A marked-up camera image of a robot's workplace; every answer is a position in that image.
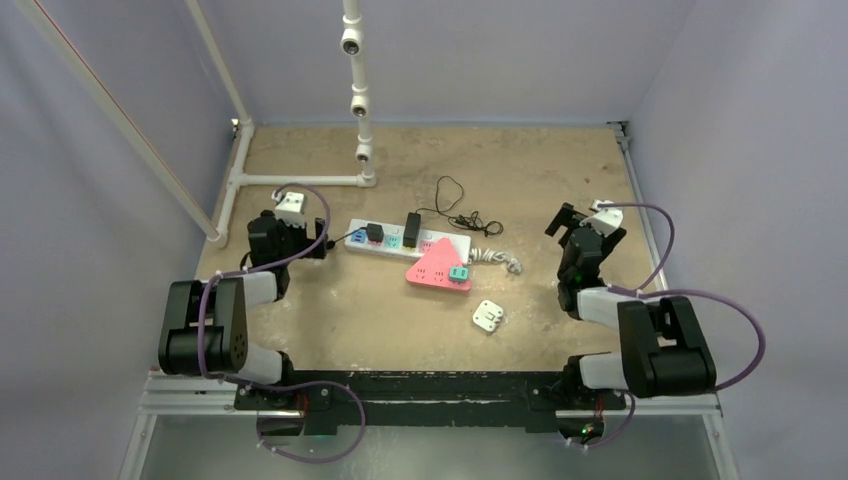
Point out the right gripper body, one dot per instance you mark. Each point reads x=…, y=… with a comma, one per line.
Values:
x=573, y=225

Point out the white multicolour power strip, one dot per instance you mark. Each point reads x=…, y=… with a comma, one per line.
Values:
x=392, y=245

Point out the pink triangular power socket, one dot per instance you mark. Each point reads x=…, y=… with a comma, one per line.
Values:
x=431, y=270

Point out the white square plug adapter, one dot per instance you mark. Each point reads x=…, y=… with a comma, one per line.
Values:
x=488, y=316

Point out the teal white plug adapter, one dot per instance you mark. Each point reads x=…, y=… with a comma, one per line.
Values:
x=458, y=274

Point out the black power adapter with switch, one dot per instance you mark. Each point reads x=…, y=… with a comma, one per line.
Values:
x=370, y=232

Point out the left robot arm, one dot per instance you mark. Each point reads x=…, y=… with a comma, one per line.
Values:
x=204, y=331

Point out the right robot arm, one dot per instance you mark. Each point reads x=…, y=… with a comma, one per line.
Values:
x=662, y=349

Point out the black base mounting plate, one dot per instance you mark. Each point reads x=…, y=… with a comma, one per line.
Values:
x=536, y=401

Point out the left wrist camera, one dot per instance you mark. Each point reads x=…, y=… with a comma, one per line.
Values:
x=290, y=209

